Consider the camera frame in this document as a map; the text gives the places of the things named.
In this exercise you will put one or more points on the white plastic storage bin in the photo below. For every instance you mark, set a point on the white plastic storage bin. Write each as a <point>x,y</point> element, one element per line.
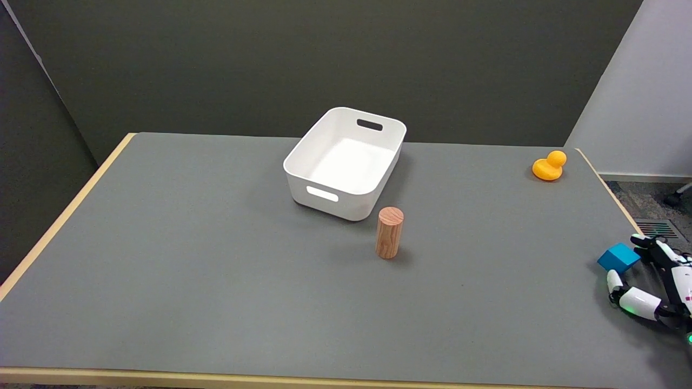
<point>346,167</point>

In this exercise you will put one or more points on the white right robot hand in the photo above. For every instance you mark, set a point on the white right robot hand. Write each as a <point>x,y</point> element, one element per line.
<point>678,286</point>

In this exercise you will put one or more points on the metal floor vent grille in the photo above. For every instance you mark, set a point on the metal floor vent grille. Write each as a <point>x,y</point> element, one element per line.
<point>657,229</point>

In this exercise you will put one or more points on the blue cube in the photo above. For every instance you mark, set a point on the blue cube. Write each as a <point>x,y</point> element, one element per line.
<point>617,258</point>

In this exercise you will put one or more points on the black chair caster leg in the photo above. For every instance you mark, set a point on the black chair caster leg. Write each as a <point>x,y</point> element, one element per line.
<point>676,198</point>

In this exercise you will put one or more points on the wooden cylinder block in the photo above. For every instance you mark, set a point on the wooden cylinder block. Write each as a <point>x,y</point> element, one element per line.
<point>389,235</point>

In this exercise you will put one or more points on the orange rubber duck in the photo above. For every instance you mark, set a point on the orange rubber duck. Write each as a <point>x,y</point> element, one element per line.
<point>548,168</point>

